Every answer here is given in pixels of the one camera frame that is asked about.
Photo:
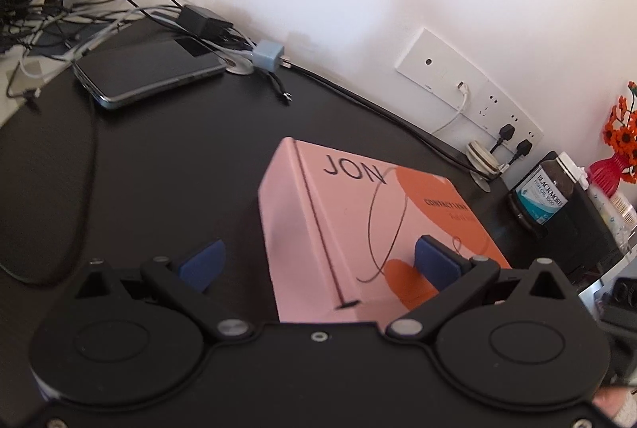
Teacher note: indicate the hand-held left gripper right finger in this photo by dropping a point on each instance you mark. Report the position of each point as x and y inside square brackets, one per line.
[438, 261]

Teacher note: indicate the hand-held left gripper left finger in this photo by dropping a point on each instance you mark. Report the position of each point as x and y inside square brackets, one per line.
[201, 264]

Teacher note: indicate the pink cardboard box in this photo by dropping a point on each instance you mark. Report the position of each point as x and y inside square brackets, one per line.
[318, 219]

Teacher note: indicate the black desktop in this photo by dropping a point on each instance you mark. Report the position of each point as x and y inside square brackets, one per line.
[174, 169]

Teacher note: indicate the white round disc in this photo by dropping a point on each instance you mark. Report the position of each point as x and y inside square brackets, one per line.
[481, 183]

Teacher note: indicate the brown supplement bottle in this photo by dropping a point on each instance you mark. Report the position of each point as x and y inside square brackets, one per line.
[545, 191]

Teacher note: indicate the black power plug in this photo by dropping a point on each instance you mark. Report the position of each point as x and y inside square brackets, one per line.
[505, 134]
[521, 149]

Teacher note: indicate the black countertop appliance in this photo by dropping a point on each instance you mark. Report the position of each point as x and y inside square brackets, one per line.
[592, 234]

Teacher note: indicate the clear plastic packet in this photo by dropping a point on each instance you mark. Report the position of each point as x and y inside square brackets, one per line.
[609, 221]

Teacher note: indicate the small black connector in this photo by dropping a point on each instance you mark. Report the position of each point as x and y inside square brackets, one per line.
[278, 87]

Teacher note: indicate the cotton swab container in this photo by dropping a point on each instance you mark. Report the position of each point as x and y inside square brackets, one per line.
[624, 209]

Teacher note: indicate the red vase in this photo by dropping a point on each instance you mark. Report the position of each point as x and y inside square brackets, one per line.
[612, 174]

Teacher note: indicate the white round charger pad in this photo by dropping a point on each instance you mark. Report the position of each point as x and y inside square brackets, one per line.
[240, 67]

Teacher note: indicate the smartphone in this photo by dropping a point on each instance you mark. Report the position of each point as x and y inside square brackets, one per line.
[149, 69]

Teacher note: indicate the grey-blue charger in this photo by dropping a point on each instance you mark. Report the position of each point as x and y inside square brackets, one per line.
[267, 54]

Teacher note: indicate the orange artificial flowers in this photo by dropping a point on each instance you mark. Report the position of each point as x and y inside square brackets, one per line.
[622, 129]

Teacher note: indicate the black charger adapter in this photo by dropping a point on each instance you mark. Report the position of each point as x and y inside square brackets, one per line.
[204, 20]

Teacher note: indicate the white wall socket panel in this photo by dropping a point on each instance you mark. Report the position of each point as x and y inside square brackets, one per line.
[438, 64]

